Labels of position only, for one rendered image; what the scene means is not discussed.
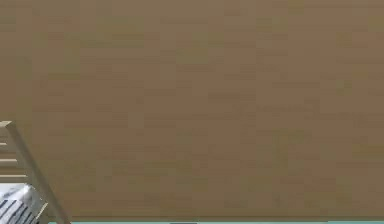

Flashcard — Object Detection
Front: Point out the white striped cushion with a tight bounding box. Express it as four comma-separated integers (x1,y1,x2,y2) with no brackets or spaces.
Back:
0,183,47,224

